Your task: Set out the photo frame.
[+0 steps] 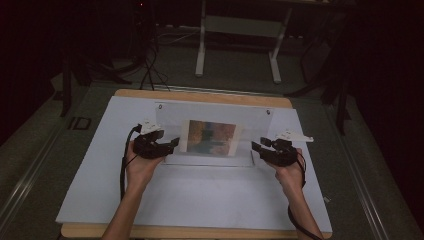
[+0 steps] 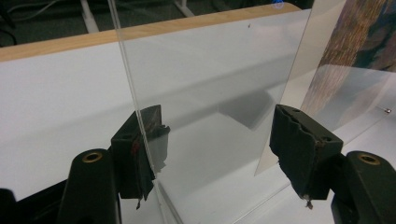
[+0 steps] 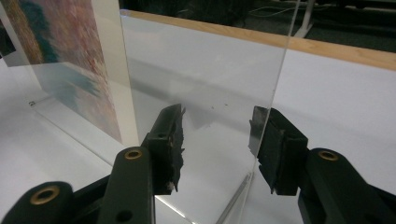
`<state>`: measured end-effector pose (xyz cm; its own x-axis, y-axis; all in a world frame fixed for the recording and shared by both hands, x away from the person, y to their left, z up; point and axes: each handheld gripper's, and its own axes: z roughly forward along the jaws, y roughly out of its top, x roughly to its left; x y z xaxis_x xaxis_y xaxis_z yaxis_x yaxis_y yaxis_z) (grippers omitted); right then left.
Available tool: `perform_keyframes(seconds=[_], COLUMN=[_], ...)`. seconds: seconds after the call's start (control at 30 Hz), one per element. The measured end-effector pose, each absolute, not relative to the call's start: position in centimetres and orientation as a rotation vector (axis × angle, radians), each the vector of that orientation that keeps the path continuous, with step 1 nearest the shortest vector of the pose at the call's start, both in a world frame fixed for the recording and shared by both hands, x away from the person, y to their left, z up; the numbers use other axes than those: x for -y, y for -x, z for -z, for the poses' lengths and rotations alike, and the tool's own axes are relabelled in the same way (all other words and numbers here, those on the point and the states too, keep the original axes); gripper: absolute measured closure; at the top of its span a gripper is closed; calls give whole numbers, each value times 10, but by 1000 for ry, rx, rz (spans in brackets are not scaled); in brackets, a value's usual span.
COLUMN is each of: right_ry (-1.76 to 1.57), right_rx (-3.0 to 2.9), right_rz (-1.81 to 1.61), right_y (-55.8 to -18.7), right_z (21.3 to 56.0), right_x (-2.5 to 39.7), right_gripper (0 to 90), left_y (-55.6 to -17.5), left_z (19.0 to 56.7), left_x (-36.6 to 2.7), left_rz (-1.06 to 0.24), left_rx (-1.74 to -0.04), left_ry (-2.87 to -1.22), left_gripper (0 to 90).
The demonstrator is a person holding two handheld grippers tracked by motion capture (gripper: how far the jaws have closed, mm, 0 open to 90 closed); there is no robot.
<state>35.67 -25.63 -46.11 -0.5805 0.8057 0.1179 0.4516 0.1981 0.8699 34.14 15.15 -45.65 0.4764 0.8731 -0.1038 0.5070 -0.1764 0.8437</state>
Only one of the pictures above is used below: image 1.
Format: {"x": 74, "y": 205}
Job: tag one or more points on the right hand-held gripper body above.
{"x": 283, "y": 151}

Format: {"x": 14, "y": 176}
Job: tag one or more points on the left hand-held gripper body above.
{"x": 148, "y": 146}

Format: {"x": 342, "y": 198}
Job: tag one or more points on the photo card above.
{"x": 211, "y": 137}

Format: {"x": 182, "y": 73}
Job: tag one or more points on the clear acrylic photo frame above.
{"x": 213, "y": 111}

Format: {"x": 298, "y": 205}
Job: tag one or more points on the person's left hand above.
{"x": 141, "y": 170}

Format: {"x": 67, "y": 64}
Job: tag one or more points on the person's right hand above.
{"x": 290, "y": 176}

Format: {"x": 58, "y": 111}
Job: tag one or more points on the wooden table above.
{"x": 200, "y": 96}

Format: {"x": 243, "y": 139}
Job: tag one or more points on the pale lavender table sheet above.
{"x": 200, "y": 196}

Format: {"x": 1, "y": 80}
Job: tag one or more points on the small white tag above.
{"x": 327, "y": 198}

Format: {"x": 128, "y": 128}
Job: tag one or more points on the black floor stand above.
{"x": 341, "y": 100}
{"x": 66, "y": 83}

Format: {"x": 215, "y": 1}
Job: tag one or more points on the small black floor bracket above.
{"x": 80, "y": 123}

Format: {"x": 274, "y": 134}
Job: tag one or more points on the metal floor rail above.
{"x": 26, "y": 186}
{"x": 363, "y": 186}

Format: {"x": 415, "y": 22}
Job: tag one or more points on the white metal desk frame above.
{"x": 200, "y": 60}

